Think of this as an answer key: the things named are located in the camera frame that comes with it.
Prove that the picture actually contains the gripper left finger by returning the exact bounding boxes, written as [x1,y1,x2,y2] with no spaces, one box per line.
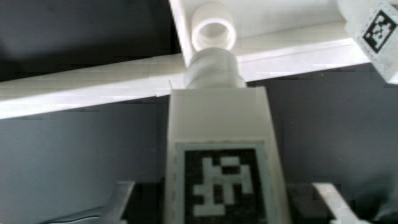
[46,181,135,224]

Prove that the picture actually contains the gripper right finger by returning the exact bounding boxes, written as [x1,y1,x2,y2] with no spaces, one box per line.
[313,183,371,224]

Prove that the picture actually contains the white table leg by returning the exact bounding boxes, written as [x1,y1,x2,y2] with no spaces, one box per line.
[337,0,398,85]
[163,48,291,224]

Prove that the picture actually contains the white square table top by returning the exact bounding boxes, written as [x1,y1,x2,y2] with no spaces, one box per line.
[0,0,368,120]

